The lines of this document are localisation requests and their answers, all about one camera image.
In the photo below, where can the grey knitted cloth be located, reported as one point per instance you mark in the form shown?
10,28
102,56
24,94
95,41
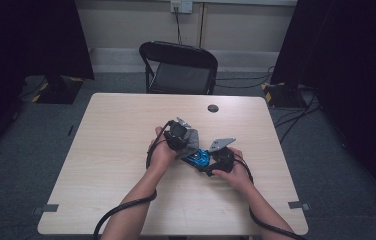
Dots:
192,141

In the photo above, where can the thin vertical wall conduit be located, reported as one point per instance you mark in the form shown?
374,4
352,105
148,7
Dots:
202,25

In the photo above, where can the white wall socket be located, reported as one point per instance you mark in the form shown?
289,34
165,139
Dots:
181,6

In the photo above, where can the person's left hand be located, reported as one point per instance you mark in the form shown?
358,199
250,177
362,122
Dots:
159,156

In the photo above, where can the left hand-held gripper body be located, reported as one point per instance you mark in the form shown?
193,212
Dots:
176,138

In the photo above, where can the round grey table grommet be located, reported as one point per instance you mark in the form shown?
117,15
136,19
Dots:
213,108

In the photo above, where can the black curtain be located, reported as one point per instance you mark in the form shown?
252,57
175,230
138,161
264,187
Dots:
352,66
16,50

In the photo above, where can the grey tape strip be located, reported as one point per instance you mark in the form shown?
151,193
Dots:
46,208
298,205

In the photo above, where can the black folding chair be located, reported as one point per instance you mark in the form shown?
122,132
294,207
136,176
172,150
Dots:
181,78

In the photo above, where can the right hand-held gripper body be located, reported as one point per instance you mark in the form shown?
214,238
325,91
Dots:
222,160

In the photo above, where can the black stand base yellow tape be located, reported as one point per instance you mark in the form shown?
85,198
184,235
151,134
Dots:
59,91
282,95

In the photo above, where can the person's right hand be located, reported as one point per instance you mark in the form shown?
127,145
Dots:
239,176

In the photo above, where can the blue and black toy car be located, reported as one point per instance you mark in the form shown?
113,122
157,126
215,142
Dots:
198,157

